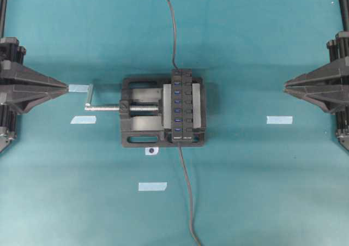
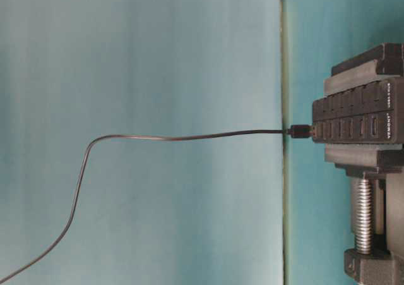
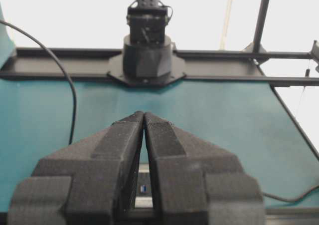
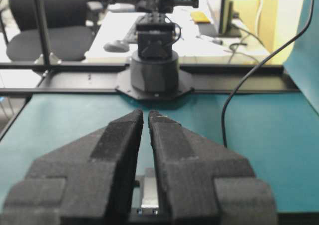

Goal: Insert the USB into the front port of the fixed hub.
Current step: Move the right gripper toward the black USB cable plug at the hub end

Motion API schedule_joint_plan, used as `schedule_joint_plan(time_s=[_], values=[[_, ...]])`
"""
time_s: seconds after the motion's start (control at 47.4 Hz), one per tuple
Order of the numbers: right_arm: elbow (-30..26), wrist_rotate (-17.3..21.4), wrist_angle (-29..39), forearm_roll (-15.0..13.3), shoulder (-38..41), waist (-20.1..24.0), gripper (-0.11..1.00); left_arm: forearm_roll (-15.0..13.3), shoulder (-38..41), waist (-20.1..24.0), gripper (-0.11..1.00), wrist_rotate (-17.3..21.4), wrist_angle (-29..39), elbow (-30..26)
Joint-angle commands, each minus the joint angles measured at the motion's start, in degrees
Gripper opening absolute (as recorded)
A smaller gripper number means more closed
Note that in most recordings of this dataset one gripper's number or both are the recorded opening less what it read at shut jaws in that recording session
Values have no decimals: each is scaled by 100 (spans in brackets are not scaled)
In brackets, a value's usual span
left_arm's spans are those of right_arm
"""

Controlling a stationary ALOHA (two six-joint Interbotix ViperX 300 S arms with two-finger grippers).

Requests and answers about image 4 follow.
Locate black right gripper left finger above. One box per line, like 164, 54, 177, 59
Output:
0, 109, 143, 225

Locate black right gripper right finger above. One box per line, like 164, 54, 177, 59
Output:
148, 111, 278, 225

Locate black USB cable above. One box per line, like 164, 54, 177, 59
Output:
221, 0, 315, 147

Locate computer mouse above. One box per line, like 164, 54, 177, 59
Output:
103, 40, 130, 53

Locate computer monitor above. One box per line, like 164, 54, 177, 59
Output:
218, 0, 241, 38

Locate black office chair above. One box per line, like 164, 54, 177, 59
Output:
6, 0, 93, 61

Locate black aluminium frame rail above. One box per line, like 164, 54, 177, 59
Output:
0, 0, 298, 97

